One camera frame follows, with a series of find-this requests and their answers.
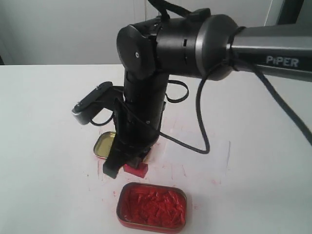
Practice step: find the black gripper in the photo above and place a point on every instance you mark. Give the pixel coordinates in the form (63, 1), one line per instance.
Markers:
(134, 137)

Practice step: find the white paper sheet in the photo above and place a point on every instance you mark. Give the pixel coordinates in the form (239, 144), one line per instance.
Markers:
(216, 161)

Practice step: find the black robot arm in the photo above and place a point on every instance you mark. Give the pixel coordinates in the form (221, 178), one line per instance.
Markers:
(198, 45)

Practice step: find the red stamp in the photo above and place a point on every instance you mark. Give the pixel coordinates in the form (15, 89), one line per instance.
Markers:
(140, 171)

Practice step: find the gold tin lid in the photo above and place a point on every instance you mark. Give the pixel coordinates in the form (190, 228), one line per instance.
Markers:
(103, 145)

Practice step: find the dark vertical post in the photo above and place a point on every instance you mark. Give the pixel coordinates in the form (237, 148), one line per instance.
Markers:
(289, 12)

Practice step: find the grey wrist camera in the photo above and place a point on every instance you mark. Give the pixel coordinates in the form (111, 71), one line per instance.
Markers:
(86, 109)

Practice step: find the red ink tin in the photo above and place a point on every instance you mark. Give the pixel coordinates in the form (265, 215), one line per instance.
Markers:
(152, 208)

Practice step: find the white cabinet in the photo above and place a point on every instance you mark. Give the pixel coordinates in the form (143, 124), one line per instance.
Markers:
(66, 31)

